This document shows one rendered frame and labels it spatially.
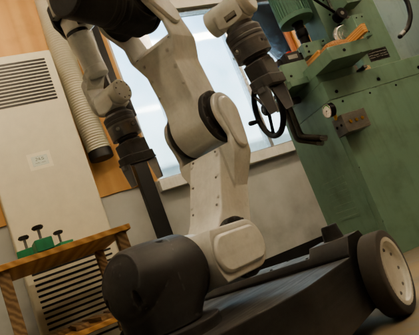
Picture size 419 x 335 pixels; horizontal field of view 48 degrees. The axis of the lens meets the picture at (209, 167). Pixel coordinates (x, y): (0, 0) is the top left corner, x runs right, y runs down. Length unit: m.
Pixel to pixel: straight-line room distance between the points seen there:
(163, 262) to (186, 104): 0.48
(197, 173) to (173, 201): 2.08
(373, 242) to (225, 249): 0.36
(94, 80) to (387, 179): 1.31
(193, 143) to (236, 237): 0.31
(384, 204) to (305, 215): 1.63
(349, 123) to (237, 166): 0.95
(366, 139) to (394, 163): 0.16
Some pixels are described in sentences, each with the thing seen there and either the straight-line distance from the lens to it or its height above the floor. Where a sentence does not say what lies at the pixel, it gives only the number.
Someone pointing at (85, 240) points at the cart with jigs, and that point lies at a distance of 2.04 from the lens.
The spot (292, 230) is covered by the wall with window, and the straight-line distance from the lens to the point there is 3.60.
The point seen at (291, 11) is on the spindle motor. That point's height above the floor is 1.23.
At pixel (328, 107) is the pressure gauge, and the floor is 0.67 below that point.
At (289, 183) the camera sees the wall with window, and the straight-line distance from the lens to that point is 3.68.
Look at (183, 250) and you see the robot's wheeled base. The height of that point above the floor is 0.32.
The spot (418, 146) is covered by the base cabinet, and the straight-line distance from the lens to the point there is 2.30.
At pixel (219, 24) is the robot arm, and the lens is 1.14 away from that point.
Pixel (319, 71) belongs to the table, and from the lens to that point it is 2.15.
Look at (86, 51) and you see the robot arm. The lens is 1.40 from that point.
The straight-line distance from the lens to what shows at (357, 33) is 2.16.
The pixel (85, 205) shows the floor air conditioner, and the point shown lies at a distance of 2.83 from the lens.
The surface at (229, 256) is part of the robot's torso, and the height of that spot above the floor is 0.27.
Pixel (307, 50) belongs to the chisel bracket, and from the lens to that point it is 2.43.
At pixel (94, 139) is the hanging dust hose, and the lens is 3.07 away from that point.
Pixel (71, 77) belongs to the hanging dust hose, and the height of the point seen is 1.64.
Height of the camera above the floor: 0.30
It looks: 9 degrees up
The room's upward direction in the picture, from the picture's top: 21 degrees counter-clockwise
